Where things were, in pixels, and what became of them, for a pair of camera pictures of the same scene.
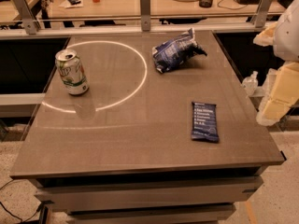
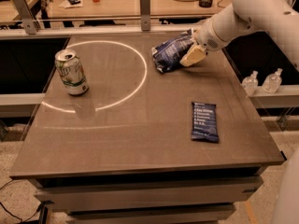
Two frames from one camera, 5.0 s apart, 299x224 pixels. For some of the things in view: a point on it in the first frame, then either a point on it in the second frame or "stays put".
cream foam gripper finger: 283,92 -> 193,55
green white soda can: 72,72 stays put
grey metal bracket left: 31,25 stays put
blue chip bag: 174,53 stays put
